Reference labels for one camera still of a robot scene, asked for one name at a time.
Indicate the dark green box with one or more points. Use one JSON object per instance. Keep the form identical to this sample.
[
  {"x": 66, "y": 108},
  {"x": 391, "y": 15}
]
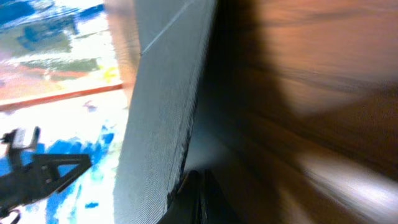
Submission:
[{"x": 173, "y": 37}]

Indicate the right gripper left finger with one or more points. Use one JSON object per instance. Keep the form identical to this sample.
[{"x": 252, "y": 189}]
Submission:
[{"x": 185, "y": 209}]

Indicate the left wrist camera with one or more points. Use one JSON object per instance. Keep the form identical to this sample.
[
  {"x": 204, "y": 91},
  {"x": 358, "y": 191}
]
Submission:
[{"x": 22, "y": 138}]

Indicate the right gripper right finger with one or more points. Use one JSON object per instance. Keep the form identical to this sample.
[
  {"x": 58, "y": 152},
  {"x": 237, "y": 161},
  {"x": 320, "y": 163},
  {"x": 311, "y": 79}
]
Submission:
[{"x": 215, "y": 209}]

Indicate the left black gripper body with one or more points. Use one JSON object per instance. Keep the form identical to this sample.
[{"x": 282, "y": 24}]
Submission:
[{"x": 45, "y": 175}]

